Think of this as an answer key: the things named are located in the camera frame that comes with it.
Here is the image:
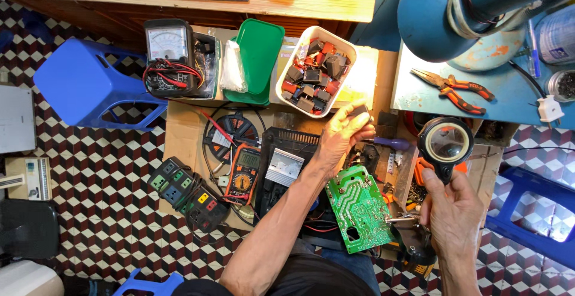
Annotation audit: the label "blue pen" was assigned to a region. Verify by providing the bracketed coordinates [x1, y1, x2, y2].
[527, 18, 541, 79]

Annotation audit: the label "green circuit board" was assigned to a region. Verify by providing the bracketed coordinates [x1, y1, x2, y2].
[325, 165, 396, 254]

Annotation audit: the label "grey flat device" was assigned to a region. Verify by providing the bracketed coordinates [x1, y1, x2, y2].
[0, 84, 37, 155]

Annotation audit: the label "black round fan rotor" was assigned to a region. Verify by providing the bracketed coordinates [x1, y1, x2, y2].
[202, 110, 261, 165]

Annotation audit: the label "person's right hand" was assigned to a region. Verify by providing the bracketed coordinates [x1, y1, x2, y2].
[420, 168, 486, 261]

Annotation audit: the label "heap of red grey relays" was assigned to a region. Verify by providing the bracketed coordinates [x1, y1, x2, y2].
[282, 38, 352, 115]

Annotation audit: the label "red and black test leads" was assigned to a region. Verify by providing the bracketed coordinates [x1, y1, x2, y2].
[142, 58, 204, 91]

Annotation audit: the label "blue plastic stool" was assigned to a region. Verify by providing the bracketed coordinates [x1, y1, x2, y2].
[485, 165, 575, 271]
[33, 37, 170, 131]
[112, 268, 185, 296]

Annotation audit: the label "clear plastic parts box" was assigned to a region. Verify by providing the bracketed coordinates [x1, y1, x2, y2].
[192, 31, 222, 99]

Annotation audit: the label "orange plastic tool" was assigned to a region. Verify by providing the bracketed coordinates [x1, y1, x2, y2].
[414, 156, 468, 187]

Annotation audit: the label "white power plug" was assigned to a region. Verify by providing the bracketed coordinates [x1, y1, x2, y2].
[537, 94, 565, 123]

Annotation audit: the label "clear bag of white ties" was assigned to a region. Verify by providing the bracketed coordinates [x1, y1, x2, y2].
[219, 40, 248, 94]

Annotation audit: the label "green plastic lid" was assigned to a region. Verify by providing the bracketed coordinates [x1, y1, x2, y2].
[223, 19, 286, 107]

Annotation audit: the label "small dark grey relay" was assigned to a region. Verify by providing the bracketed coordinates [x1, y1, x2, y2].
[351, 104, 373, 124]

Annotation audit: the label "orange digital multimeter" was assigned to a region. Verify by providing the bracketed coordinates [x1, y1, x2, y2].
[224, 143, 261, 206]

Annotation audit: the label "beige box with white part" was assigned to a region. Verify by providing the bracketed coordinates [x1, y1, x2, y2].
[0, 156, 53, 201]

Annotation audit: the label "glass jar of screws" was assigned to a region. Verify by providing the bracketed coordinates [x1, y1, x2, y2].
[548, 69, 575, 103]

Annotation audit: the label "orange handled pliers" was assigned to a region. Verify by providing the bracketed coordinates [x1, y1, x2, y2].
[411, 67, 496, 116]

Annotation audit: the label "black square component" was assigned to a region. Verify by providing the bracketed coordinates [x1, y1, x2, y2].
[356, 145, 381, 174]

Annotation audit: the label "white rounded appliance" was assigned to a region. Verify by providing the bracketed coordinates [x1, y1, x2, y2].
[0, 259, 65, 296]

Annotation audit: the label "black plastic device casing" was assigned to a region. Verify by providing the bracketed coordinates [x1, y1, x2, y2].
[253, 127, 343, 243]

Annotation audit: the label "red test probe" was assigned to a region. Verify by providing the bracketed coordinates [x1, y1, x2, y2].
[197, 107, 237, 147]

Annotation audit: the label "blue desk lamp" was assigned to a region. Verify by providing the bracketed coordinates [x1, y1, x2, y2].
[397, 0, 575, 73]

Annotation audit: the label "black analog multimeter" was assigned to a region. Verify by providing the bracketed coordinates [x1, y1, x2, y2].
[143, 19, 204, 98]

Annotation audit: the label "white spray can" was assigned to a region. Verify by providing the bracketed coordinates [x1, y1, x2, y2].
[535, 3, 575, 66]

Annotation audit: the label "wooden box of tools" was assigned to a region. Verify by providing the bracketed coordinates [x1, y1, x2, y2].
[386, 116, 521, 225]

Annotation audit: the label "person's black shirt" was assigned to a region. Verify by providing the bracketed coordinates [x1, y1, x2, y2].
[171, 239, 382, 296]

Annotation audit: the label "person's left hand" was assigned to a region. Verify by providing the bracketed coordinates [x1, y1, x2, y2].
[314, 101, 376, 176]

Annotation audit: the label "white plastic tub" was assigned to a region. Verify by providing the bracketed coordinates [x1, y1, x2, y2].
[275, 26, 358, 119]

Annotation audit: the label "black power strip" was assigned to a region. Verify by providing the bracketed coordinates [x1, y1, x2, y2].
[147, 156, 231, 234]

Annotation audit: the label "black magnifying glass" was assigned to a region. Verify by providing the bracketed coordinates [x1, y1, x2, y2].
[417, 116, 474, 185]

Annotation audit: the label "purple handled screwdriver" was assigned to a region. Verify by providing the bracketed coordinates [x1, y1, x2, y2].
[363, 136, 411, 151]

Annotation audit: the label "aluminium heat sink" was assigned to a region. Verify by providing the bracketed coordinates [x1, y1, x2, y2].
[264, 148, 305, 187]

